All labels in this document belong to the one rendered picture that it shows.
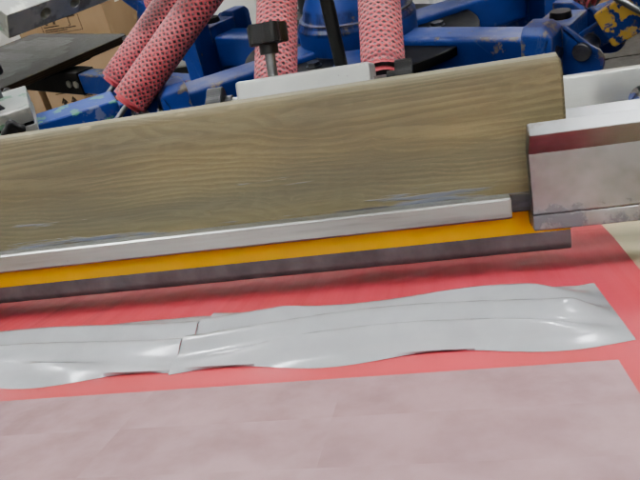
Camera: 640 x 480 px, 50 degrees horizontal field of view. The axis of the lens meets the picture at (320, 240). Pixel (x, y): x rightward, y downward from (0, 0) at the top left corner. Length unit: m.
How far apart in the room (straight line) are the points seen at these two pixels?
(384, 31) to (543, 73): 0.45
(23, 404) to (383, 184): 0.19
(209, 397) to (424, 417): 0.08
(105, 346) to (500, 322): 0.17
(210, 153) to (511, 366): 0.20
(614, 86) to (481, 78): 0.25
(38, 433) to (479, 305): 0.18
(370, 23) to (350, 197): 0.46
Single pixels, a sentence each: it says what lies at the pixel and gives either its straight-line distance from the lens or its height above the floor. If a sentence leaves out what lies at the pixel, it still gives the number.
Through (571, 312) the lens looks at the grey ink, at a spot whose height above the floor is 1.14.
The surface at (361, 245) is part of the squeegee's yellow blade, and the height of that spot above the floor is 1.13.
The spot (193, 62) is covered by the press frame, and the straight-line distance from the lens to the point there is 1.36.
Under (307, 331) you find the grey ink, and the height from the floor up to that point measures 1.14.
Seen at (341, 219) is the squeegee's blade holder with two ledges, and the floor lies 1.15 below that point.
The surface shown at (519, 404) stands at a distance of 0.23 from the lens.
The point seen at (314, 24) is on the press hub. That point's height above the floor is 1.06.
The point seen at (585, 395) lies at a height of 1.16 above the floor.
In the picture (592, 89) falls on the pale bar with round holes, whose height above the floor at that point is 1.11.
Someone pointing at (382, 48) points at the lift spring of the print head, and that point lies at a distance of 0.78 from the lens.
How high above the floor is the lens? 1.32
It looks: 31 degrees down
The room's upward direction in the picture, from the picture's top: 13 degrees counter-clockwise
